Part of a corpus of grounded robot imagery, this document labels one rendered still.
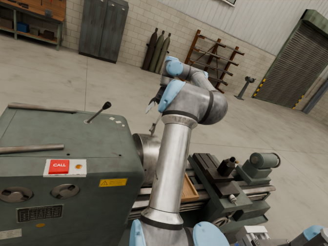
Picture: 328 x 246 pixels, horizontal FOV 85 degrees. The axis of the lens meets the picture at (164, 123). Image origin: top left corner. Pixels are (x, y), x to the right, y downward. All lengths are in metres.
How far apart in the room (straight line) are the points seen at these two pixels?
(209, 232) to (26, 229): 0.72
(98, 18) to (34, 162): 6.21
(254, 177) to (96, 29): 6.15
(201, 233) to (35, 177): 0.55
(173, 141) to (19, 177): 0.51
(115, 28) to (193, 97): 6.41
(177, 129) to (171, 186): 0.16
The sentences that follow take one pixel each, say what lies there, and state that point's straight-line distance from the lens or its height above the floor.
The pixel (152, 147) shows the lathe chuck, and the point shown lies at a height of 1.23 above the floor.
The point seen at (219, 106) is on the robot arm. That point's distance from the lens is 0.59.
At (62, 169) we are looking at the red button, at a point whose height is 1.27.
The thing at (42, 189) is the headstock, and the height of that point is 1.18.
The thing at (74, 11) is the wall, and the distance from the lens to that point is 7.35.
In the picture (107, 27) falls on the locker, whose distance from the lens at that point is 6.86.
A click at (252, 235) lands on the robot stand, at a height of 1.12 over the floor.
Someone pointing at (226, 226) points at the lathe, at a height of 0.54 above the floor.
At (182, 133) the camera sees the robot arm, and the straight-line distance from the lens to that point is 0.52.
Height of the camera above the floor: 1.81
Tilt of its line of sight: 27 degrees down
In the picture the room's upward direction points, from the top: 22 degrees clockwise
